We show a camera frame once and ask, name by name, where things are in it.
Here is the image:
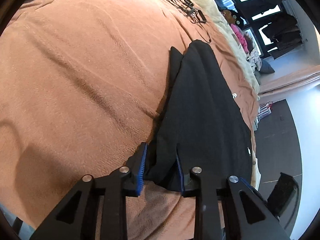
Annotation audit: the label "black button shirt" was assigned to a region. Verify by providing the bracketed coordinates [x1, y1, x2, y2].
[145, 40, 252, 191]

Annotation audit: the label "hanging dark clothes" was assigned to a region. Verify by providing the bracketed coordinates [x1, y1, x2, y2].
[237, 0, 303, 59]

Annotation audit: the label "pink curtain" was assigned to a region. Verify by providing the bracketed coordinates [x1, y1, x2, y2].
[259, 65, 319, 104]

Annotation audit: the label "dark blue pillow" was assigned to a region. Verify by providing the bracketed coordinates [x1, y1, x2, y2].
[259, 59, 275, 74]

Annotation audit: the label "floral patterned cloth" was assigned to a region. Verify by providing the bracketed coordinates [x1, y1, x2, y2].
[244, 34, 262, 72]

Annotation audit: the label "orange bed blanket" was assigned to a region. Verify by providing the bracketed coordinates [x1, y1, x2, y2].
[1, 0, 258, 228]

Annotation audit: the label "pink garment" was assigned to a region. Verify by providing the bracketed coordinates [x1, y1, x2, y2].
[230, 24, 249, 54]

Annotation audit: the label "brown plush toy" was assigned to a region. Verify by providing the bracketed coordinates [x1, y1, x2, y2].
[221, 9, 245, 29]

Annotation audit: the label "beige duvet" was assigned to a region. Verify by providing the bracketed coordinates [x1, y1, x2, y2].
[192, 0, 260, 94]

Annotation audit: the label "dark window frame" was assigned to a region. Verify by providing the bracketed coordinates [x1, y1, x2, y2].
[215, 0, 303, 59]

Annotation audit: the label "black cable bundle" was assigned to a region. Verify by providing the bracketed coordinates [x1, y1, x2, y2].
[160, 0, 213, 45]

